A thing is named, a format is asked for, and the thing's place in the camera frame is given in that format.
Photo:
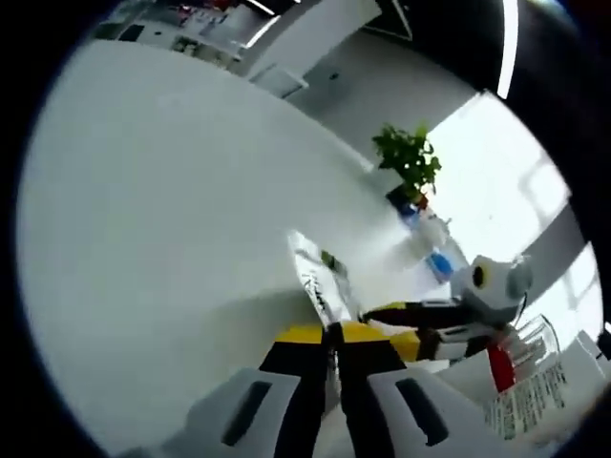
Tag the green black skincare sachet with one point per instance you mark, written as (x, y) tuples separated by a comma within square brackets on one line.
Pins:
[(320, 281)]

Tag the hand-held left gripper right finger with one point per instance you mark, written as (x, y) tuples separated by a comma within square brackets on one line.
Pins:
[(372, 391)]

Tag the blue white packet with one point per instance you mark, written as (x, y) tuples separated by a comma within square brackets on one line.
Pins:
[(439, 264)]

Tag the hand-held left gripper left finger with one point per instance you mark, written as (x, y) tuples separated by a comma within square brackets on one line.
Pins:
[(296, 381)]

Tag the green potted plant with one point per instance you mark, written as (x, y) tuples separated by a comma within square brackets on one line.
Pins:
[(408, 157)]

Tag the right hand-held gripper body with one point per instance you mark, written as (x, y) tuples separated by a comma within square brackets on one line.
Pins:
[(496, 291)]

